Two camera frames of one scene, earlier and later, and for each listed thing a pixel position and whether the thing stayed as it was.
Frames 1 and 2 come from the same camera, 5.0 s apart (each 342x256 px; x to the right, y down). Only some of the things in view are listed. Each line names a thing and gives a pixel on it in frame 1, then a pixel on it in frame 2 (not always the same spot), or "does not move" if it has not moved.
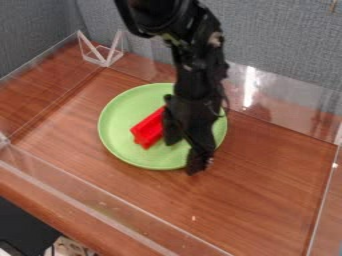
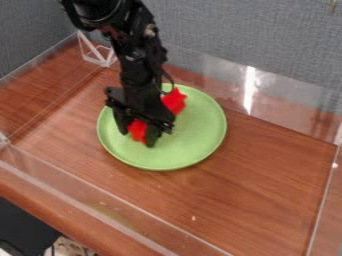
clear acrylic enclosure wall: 82,140 does not move
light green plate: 127,110 does not move
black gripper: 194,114 → 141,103
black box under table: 26,236 does not move
